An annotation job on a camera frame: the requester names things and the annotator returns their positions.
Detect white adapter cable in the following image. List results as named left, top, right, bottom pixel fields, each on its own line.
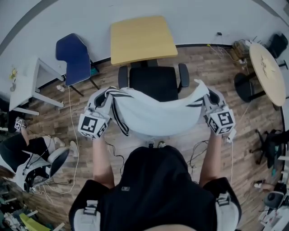
left=228, top=101, right=251, bottom=184

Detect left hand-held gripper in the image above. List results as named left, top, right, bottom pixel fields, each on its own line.
left=77, top=88, right=114, bottom=140

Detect white grey seat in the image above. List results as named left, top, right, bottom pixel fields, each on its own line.
left=15, top=148, right=70, bottom=192

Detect person's black clothed body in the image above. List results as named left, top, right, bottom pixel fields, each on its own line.
left=69, top=145, right=242, bottom=231

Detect white garment with black stripes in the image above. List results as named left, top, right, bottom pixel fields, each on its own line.
left=105, top=79, right=210, bottom=143

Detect long white floor cable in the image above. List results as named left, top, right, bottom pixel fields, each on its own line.
left=38, top=85, right=80, bottom=201

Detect black floor cable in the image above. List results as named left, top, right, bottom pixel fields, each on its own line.
left=188, top=140, right=210, bottom=183
left=105, top=141, right=125, bottom=177

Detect white right shoulder strap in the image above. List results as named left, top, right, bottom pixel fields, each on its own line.
left=215, top=191, right=241, bottom=231

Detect white wall cable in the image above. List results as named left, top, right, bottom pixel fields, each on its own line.
left=207, top=44, right=235, bottom=62

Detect brown cardboard box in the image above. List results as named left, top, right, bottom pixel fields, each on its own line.
left=232, top=40, right=251, bottom=63

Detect white left shoulder strap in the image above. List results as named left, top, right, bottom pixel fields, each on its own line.
left=73, top=199, right=100, bottom=231

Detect person's left forearm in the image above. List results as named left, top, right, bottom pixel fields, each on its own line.
left=92, top=136, right=115, bottom=189

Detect round wooden table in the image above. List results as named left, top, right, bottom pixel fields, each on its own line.
left=234, top=42, right=286, bottom=106

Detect blue plastic chair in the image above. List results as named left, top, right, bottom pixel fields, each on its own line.
left=56, top=33, right=100, bottom=97

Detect black swivel chair with bag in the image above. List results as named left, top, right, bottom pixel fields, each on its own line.
left=255, top=129, right=289, bottom=169

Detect white rectangular table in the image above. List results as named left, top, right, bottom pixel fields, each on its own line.
left=9, top=57, right=65, bottom=116

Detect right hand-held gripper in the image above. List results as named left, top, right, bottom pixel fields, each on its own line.
left=202, top=88, right=236, bottom=136

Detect white power adapter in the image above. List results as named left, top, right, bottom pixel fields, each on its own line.
left=227, top=128, right=237, bottom=143

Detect yellow square table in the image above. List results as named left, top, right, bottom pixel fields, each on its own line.
left=110, top=15, right=178, bottom=66

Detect black office chair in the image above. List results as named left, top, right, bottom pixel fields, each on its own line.
left=117, top=63, right=190, bottom=102

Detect person's right forearm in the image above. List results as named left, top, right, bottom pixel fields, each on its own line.
left=198, top=133, right=223, bottom=187

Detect white shoulder strap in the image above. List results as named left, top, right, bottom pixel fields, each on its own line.
left=73, top=199, right=100, bottom=231
left=215, top=191, right=241, bottom=231

